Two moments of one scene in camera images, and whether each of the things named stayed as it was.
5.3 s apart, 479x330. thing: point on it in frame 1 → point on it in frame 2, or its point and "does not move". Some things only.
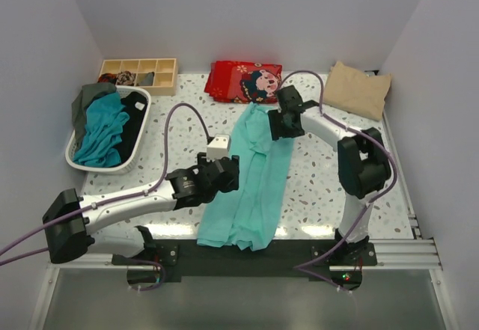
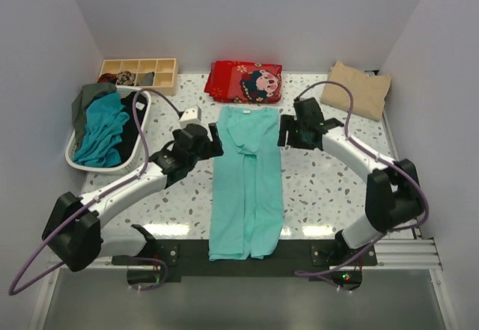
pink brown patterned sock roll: (126, 78) does not move
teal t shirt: (99, 147) does not move
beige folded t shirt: (351, 90) does not move
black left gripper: (202, 162) → (214, 147)
